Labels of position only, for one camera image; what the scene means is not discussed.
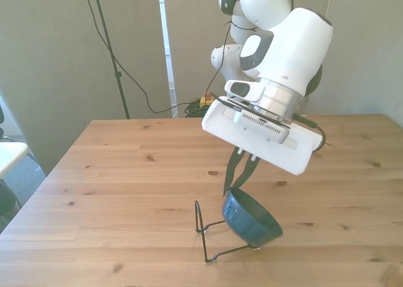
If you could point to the white side table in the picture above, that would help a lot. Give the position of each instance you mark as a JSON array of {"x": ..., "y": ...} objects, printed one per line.
[{"x": 9, "y": 156}]

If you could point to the blue bowl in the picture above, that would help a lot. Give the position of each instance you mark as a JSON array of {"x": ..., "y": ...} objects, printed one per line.
[{"x": 248, "y": 227}]

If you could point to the yellow emergency stop button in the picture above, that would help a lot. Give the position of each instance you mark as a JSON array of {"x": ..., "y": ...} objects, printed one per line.
[{"x": 204, "y": 102}]

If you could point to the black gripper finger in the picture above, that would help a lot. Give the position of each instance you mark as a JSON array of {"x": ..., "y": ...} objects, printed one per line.
[
  {"x": 232, "y": 173},
  {"x": 247, "y": 173}
]

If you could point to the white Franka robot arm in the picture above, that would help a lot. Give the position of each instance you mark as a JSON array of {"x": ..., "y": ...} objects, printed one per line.
[{"x": 292, "y": 48}]

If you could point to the black camera stand pole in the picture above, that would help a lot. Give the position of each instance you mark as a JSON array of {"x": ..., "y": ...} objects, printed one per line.
[{"x": 118, "y": 74}]

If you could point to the white vertical frame strip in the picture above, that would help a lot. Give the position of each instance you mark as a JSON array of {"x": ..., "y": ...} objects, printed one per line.
[{"x": 167, "y": 48}]

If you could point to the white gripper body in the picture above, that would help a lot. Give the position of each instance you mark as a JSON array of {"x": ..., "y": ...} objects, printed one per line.
[{"x": 283, "y": 156}]

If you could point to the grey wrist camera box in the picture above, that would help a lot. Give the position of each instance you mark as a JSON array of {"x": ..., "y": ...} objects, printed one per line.
[{"x": 264, "y": 128}]

